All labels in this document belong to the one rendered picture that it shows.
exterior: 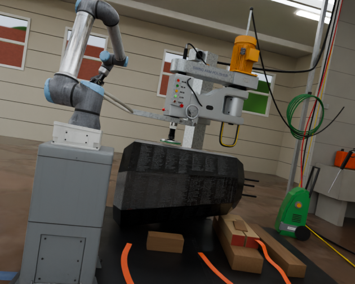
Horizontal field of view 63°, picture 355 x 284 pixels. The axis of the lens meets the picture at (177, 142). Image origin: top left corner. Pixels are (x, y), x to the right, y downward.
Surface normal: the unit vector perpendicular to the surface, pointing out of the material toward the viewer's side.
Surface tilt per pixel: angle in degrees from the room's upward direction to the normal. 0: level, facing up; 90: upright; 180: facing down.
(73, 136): 90
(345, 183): 90
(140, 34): 90
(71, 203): 90
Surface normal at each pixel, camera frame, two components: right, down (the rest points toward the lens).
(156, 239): 0.15, 0.07
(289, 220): -0.14, 0.03
